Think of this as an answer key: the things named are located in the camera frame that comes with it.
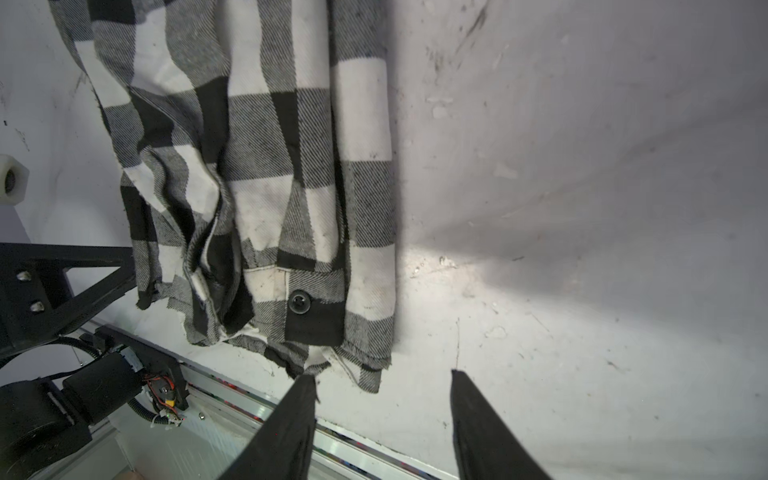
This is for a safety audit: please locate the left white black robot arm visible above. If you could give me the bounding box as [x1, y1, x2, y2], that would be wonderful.
[1, 243, 142, 479]

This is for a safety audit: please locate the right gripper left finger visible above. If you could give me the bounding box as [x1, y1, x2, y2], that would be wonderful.
[219, 375, 317, 480]

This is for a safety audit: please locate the black white checkered shirt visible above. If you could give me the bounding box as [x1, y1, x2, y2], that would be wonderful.
[50, 1, 396, 393]

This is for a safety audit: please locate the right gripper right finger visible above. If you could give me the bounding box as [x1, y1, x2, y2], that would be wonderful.
[450, 370, 551, 480]

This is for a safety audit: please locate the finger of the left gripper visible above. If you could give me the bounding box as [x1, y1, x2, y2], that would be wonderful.
[1, 243, 136, 360]

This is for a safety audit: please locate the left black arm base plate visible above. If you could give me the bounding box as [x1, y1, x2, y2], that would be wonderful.
[95, 325, 189, 411]

